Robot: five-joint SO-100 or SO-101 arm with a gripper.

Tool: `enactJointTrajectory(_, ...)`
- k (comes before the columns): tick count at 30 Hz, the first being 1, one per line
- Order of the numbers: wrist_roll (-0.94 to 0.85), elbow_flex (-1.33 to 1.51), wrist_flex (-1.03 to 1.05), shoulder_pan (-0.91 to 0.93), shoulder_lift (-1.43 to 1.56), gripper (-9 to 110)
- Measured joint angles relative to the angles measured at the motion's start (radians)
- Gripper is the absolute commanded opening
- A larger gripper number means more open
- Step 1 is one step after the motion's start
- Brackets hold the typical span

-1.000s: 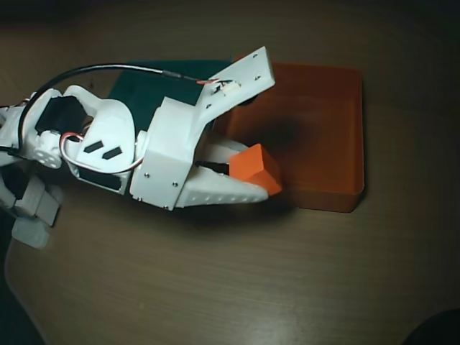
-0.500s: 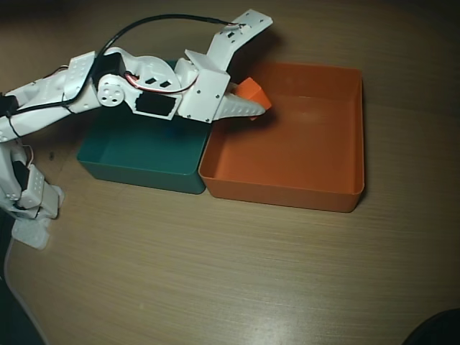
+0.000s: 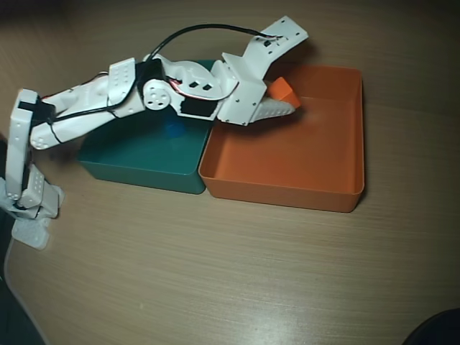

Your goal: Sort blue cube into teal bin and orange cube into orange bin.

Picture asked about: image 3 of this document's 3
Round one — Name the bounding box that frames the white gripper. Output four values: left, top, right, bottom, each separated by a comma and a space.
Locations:
167, 52, 302, 127

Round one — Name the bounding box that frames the blue cube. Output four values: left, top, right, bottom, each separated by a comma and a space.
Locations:
164, 121, 187, 140

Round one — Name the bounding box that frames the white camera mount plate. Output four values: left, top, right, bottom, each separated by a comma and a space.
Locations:
221, 15, 311, 86

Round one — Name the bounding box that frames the orange cube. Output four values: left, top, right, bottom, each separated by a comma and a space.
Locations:
267, 77, 301, 109

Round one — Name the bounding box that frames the orange plastic box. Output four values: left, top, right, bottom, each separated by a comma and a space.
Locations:
198, 64, 366, 213

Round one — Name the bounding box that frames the teal plastic box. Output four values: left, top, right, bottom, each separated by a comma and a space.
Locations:
77, 59, 217, 196

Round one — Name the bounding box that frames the black round object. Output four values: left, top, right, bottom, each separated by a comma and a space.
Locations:
402, 308, 460, 345

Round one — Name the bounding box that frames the black camera cable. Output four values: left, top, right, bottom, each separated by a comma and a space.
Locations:
48, 24, 278, 143

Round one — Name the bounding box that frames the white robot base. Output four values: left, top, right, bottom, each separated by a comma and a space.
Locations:
11, 215, 52, 252

